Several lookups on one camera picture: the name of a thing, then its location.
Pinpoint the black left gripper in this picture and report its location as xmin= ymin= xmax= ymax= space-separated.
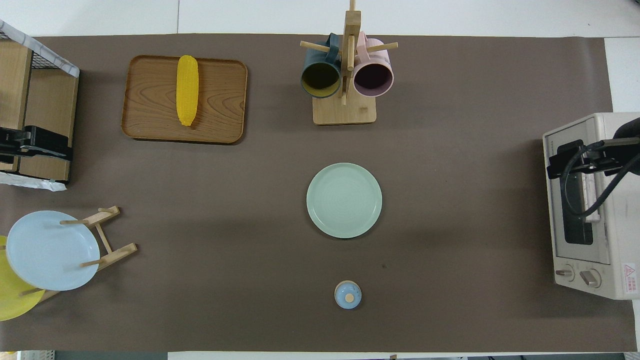
xmin=0 ymin=125 xmax=74 ymax=161

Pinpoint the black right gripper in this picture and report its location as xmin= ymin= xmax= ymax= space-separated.
xmin=547 ymin=140 xmax=624 ymax=180

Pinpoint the glass oven door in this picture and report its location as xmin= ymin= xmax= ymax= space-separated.
xmin=543 ymin=114 xmax=613 ymax=266

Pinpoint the beige toaster oven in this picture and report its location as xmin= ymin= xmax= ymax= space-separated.
xmin=542 ymin=112 xmax=640 ymax=301

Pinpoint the yellow corn cob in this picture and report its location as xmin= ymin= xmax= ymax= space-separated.
xmin=176 ymin=55 xmax=200 ymax=127

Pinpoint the pale green round plate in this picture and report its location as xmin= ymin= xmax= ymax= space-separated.
xmin=306 ymin=162 xmax=383 ymax=239

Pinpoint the white checked cloth liner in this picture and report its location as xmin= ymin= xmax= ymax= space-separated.
xmin=0 ymin=20 xmax=81 ymax=192

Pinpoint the light blue plate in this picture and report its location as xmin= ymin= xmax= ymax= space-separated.
xmin=6 ymin=210 xmax=101 ymax=292

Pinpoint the brown table mat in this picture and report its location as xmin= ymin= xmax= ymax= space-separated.
xmin=0 ymin=34 xmax=638 ymax=353

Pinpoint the wooden plate rack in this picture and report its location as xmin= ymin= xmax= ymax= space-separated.
xmin=20 ymin=205 xmax=138 ymax=303

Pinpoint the yellow plate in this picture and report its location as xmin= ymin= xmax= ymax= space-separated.
xmin=0 ymin=235 xmax=46 ymax=322

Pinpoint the brown wooden tray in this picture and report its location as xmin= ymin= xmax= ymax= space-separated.
xmin=121 ymin=55 xmax=249 ymax=145

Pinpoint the pink mug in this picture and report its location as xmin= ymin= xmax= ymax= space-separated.
xmin=352 ymin=31 xmax=396 ymax=98

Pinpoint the wooden mug rack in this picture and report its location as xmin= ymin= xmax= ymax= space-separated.
xmin=299 ymin=0 xmax=399 ymax=126

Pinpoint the small blue call bell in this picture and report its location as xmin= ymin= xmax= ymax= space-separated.
xmin=334 ymin=280 xmax=363 ymax=310

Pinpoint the dark teal mug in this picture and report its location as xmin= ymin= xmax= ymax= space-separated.
xmin=300 ymin=33 xmax=343 ymax=99

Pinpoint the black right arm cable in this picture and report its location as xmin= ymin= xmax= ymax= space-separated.
xmin=559 ymin=142 xmax=640 ymax=219

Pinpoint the black wire basket shelf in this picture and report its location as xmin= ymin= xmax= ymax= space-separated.
xmin=0 ymin=20 xmax=81 ymax=193

